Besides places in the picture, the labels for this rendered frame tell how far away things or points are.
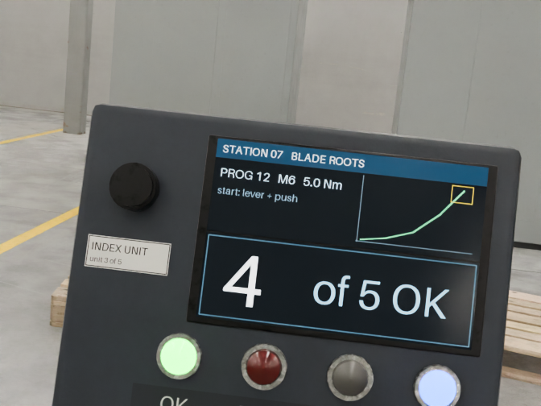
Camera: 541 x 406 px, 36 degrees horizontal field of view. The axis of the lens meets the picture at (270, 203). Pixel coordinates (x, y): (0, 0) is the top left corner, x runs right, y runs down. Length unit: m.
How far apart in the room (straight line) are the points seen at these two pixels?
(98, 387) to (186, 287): 0.08
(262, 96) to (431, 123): 2.17
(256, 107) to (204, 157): 7.59
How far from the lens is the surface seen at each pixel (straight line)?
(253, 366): 0.48
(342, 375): 0.48
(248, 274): 0.48
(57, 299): 3.80
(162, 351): 0.49
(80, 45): 11.08
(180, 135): 0.50
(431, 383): 0.48
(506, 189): 0.50
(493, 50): 6.51
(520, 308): 4.45
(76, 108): 11.12
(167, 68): 8.24
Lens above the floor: 1.29
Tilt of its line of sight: 10 degrees down
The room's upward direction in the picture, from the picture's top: 6 degrees clockwise
